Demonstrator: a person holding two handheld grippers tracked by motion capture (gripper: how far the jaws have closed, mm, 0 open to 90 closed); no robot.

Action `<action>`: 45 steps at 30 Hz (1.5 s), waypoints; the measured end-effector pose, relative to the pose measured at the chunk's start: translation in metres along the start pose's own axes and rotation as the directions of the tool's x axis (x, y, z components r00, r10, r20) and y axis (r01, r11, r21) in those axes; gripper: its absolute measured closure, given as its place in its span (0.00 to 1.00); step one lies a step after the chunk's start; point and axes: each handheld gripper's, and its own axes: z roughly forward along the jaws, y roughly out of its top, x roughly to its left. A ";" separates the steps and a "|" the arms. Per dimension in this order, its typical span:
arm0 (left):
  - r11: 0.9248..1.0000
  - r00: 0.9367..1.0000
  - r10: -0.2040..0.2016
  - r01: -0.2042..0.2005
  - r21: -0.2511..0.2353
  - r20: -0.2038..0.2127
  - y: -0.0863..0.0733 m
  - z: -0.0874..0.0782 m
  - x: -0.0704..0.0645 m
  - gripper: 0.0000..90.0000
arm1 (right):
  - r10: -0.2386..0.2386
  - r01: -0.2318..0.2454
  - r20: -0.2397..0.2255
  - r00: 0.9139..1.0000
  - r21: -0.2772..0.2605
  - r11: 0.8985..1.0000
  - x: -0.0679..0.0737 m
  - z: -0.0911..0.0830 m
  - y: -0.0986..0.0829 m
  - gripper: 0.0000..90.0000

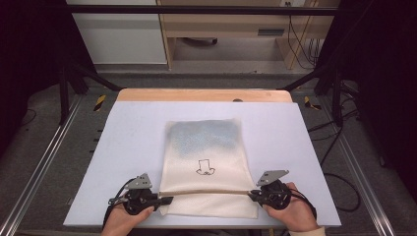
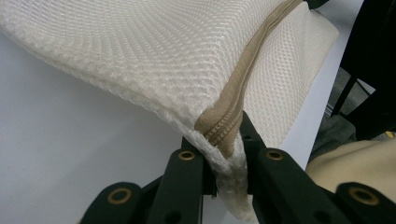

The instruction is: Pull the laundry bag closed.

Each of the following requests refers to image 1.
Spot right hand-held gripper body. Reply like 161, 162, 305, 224
256, 169, 293, 211

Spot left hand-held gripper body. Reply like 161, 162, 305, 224
108, 172, 157, 216

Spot cream mesh zipper bag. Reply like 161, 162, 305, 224
158, 118, 261, 220

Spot person's right hand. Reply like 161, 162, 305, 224
263, 182, 321, 233

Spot person's left hand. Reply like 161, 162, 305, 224
100, 204, 155, 236

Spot white foam mat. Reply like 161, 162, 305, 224
63, 100, 342, 230

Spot yellow black tape strip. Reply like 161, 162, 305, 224
93, 94, 108, 112
303, 95, 323, 111

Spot wooden table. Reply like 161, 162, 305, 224
116, 88, 293, 103

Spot black metal stand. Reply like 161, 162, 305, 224
280, 64, 345, 128
58, 62, 123, 126

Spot white cabinet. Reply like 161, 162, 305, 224
65, 0, 168, 65

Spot black curtain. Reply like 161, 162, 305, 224
0, 0, 96, 158
323, 0, 417, 201

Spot light wooden desk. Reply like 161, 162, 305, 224
156, 0, 342, 71

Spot black horizontal bar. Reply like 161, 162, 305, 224
64, 4, 342, 17

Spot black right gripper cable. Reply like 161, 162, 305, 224
287, 187, 318, 220

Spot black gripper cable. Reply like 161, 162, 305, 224
287, 187, 318, 220
102, 177, 136, 229

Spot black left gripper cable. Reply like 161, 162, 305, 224
102, 177, 136, 229

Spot black floor cable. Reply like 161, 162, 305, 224
307, 107, 362, 213

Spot aluminium rail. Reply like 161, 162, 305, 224
318, 97, 397, 236
0, 94, 84, 236

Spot hanging black cables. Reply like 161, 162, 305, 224
284, 1, 322, 71

